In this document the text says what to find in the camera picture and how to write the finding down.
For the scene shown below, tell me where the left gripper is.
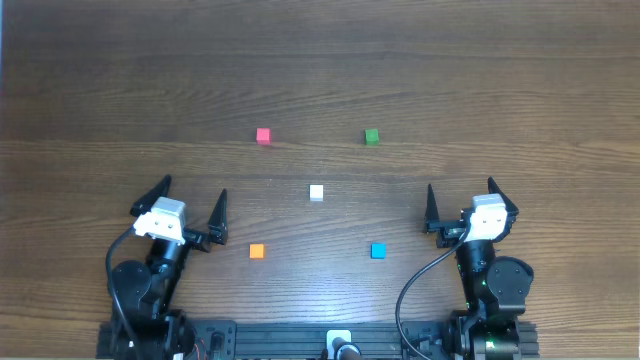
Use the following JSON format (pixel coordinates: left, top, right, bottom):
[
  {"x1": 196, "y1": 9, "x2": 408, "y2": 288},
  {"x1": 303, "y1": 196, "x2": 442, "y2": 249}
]
[{"x1": 129, "y1": 174, "x2": 230, "y2": 254}]

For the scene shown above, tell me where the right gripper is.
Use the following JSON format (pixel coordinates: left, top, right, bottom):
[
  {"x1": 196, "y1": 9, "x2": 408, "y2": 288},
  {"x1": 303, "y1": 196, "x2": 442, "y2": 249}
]
[{"x1": 423, "y1": 176, "x2": 521, "y2": 250}]

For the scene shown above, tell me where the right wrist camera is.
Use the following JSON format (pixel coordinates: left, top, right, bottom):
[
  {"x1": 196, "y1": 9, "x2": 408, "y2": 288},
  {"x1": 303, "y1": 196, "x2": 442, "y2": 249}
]
[{"x1": 461, "y1": 193, "x2": 509, "y2": 243}]

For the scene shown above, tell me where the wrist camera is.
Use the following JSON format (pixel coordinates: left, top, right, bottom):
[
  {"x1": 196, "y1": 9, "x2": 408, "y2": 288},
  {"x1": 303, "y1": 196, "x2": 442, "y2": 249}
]
[
  {"x1": 461, "y1": 193, "x2": 509, "y2": 243},
  {"x1": 132, "y1": 196, "x2": 188, "y2": 246}
]

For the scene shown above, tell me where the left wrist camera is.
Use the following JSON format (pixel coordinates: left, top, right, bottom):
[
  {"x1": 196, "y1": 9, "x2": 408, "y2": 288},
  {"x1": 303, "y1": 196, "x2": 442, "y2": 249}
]
[{"x1": 132, "y1": 196, "x2": 188, "y2": 246}]

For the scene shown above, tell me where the black cable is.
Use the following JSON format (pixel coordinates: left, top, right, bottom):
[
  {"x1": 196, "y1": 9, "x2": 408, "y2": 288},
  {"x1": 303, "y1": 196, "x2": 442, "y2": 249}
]
[
  {"x1": 394, "y1": 227, "x2": 472, "y2": 360},
  {"x1": 104, "y1": 226, "x2": 147, "y2": 360}
]

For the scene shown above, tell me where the mounting rail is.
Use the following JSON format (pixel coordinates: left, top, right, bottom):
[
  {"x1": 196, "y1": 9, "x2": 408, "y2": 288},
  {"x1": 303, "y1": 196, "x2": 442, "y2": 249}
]
[{"x1": 95, "y1": 319, "x2": 542, "y2": 360}]

